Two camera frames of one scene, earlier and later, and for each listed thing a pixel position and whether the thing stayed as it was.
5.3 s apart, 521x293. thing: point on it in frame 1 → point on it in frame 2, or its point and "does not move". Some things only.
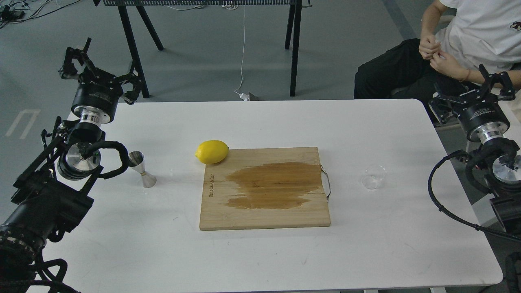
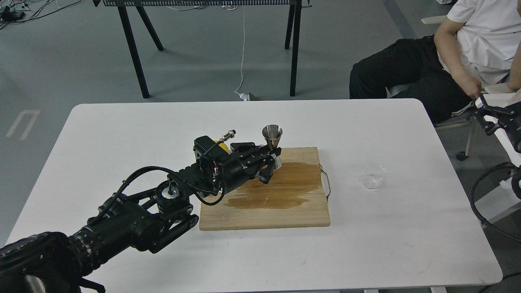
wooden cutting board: x=265 y=188 does not move
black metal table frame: x=127 y=8 does not move
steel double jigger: x=137 y=158 → x=272 y=133
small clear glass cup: x=373 y=176 does not move
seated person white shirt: x=477 y=42 does not move
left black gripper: x=98 y=92 → x=221 y=172
